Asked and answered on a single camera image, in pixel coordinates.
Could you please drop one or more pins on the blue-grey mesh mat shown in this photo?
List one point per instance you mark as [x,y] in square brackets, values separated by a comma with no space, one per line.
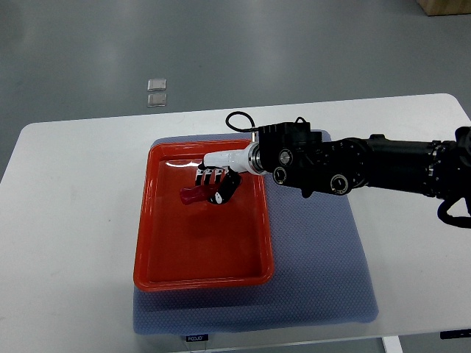
[321,274]

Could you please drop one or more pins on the black table label tag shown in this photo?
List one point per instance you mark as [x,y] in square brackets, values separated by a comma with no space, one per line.
[197,338]

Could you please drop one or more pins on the red pepper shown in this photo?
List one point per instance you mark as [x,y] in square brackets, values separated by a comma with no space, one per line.
[195,194]

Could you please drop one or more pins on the wooden box corner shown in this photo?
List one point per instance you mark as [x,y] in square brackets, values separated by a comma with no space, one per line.
[445,7]

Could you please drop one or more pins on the upper floor metal plate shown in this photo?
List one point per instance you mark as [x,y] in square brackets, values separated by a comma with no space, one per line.
[158,84]

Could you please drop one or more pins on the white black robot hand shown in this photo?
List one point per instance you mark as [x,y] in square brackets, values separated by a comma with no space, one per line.
[236,160]

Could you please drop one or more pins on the white table leg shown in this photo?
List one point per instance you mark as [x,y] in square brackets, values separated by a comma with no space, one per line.
[392,344]

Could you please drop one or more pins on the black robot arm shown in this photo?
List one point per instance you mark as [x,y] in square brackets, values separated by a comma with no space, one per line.
[298,157]

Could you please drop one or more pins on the red plastic tray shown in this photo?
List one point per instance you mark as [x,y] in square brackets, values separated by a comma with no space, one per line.
[201,245]

